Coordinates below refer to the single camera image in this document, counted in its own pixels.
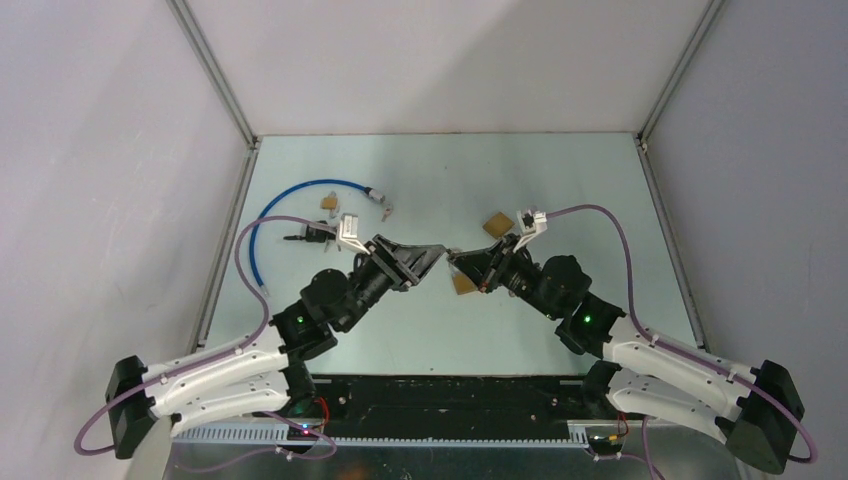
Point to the keys on cable lock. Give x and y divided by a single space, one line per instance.
387 211

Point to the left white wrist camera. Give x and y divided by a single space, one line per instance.
347 234

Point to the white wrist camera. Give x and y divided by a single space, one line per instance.
532 223
347 234

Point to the large brass padlock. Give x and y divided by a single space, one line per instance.
498 225

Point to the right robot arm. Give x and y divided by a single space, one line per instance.
752 411

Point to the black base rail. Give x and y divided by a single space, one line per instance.
447 408

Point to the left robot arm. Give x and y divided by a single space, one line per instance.
265 370

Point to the black padlock with keys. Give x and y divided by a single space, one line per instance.
320 233

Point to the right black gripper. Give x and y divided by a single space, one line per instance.
483 265

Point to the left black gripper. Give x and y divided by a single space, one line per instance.
403 268

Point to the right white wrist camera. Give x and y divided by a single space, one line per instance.
532 223

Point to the small brass padlock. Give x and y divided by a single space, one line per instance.
330 203

